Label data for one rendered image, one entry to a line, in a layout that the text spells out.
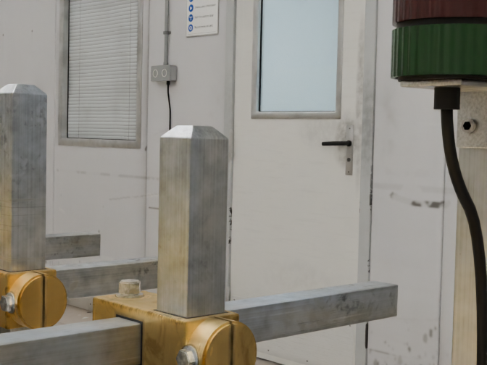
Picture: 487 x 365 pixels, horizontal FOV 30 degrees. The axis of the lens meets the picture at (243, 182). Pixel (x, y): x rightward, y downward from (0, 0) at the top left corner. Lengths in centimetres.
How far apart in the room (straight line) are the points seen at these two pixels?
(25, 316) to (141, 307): 18
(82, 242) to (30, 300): 41
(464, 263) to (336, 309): 34
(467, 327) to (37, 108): 49
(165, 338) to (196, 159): 13
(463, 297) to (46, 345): 28
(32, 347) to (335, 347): 359
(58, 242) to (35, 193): 37
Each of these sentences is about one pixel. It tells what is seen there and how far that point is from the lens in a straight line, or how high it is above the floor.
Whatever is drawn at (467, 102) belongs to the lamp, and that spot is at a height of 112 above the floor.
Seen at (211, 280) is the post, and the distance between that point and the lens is 64.
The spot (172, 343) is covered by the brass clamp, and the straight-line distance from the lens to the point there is 64.
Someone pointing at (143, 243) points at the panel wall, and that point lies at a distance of 519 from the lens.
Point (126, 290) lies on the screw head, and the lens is 71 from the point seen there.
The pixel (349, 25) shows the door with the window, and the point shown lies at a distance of 408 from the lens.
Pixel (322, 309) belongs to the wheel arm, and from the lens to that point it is 79.
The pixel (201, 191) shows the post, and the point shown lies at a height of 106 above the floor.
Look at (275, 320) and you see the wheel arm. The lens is 75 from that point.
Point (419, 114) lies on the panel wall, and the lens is 379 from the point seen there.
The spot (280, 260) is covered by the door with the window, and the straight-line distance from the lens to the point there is 436.
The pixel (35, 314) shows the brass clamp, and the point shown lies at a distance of 83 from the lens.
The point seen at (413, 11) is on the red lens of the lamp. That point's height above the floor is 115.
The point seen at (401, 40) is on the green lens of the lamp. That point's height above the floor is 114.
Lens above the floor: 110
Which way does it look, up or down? 3 degrees down
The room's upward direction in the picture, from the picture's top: 1 degrees clockwise
